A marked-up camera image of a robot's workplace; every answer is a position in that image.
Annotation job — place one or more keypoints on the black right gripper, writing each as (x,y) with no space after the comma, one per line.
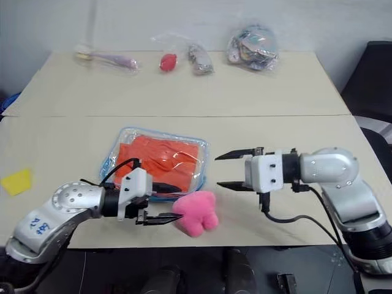
(251,173)

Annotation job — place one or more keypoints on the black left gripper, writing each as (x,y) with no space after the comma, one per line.
(141,211)

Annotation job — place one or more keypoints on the pink plush toy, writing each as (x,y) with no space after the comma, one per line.
(199,214)

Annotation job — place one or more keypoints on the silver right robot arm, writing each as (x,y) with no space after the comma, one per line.
(333,167)

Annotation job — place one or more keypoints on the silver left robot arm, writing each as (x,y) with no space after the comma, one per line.
(70,199)

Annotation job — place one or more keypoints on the orange cloth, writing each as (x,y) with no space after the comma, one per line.
(171,165)

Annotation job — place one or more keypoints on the clear blue-trimmed plastic pouch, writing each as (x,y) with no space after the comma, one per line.
(128,137)

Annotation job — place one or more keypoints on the dark rounded shape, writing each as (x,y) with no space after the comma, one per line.
(163,280)
(240,269)

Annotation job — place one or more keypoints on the bag of grey items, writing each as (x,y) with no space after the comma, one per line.
(200,61)

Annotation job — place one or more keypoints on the clear bag of colourful packets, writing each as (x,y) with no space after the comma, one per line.
(252,49)

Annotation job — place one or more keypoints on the red ball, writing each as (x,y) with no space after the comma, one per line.
(168,62)

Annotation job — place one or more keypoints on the clear toothbrush plastic bag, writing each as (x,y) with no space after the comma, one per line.
(128,69)

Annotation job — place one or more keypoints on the clear crumpled plastic bag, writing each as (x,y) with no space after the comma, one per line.
(174,41)

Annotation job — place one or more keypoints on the yellow flat card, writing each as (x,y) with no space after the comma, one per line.
(18,182)

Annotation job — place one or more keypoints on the purple toothbrush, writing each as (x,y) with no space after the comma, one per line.
(113,58)

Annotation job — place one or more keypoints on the black chair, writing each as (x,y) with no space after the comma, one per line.
(373,85)

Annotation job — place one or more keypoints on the blue object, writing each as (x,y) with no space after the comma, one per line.
(7,102)

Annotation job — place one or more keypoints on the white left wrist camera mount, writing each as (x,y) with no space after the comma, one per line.
(134,183)

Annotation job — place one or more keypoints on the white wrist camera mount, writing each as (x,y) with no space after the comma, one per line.
(269,174)
(134,183)

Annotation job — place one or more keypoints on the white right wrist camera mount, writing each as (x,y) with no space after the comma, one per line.
(269,174)

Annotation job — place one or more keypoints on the small black bracket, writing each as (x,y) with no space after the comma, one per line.
(287,283)

